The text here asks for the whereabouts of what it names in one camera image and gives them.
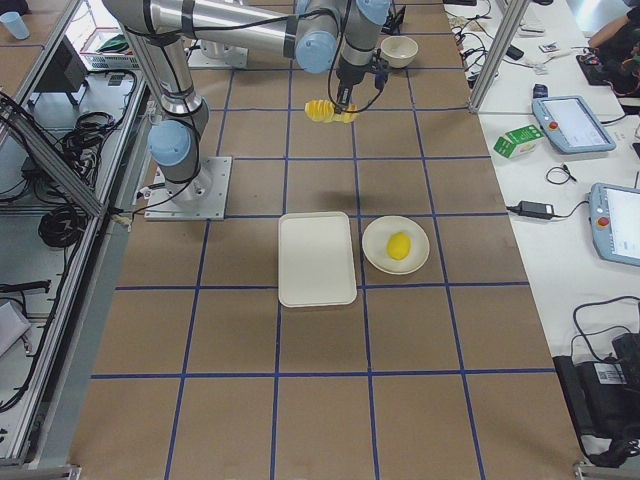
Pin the yellow lemon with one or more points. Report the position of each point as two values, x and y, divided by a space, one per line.
398 246

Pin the cream bowl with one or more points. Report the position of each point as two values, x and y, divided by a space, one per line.
399 51

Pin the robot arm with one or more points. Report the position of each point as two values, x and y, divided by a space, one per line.
338 38

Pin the cream rectangular tray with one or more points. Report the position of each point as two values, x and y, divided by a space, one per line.
315 260

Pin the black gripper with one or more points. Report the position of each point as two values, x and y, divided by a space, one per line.
346 83

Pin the black dish rack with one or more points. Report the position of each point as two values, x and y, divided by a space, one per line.
394 20

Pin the aluminium frame post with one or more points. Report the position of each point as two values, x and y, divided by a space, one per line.
506 31

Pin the sliced yellow bread loaf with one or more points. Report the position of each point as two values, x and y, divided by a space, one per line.
324 111

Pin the blue teach pendant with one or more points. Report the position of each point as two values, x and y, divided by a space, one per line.
614 221
570 125

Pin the blue plastic cup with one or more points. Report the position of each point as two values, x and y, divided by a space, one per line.
13 22

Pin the green white box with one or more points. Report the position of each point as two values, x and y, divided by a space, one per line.
519 141

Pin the cream plate with lemon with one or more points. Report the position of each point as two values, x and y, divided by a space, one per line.
375 239

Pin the black power adapter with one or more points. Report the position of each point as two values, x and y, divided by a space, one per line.
535 210

